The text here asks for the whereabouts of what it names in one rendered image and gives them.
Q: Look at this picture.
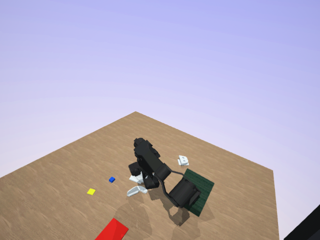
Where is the yellow flat square tile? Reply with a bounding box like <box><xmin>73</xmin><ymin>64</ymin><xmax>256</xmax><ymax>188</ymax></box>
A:
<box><xmin>87</xmin><ymin>188</ymin><xmax>96</xmax><ymax>195</ymax></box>

